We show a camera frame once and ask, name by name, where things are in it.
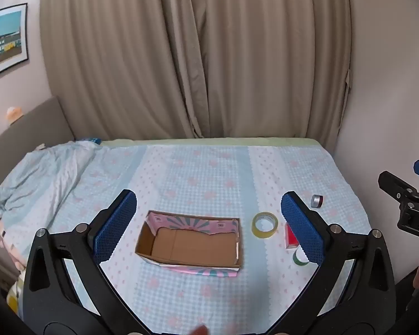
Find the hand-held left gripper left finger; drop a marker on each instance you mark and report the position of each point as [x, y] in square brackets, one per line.
[116, 226]

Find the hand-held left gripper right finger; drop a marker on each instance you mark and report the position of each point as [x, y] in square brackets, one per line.
[302, 230]

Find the red carton box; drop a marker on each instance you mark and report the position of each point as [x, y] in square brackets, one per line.
[290, 239]

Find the white jar green label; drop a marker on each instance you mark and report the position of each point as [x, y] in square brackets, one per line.
[296, 260]

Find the printed cardboard box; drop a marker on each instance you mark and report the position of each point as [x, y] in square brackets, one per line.
[192, 247]

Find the yellow tape roll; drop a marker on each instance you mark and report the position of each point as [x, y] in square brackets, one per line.
[265, 235]

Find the crumpled pale blue quilt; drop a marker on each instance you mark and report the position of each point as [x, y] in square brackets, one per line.
[45, 178]

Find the blue fabric piece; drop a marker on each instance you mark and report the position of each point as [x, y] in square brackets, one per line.
[93, 140]

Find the grey bed headboard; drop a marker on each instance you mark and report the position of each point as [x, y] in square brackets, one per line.
[35, 125]

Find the small orange figure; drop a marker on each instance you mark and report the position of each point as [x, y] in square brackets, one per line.
[13, 114]

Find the beige curtain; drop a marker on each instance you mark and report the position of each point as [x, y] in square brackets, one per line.
[195, 52]

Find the framed wall poster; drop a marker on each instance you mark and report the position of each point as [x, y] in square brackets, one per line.
[7, 38]

